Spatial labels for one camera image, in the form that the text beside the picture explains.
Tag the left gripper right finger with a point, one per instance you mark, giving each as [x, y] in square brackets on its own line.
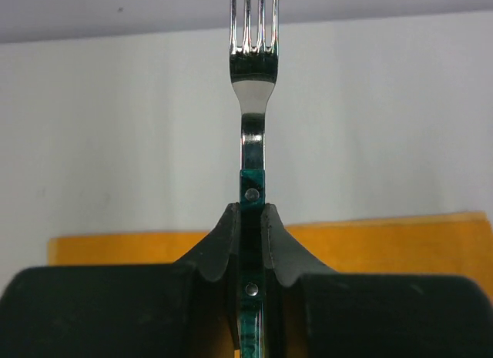
[314, 311]

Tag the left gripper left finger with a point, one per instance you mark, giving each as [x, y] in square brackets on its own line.
[181, 309]

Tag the orange Mickey Mouse placemat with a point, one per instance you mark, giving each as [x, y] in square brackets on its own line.
[458, 243]

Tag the green handled fork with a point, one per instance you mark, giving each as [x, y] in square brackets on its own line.
[253, 59]

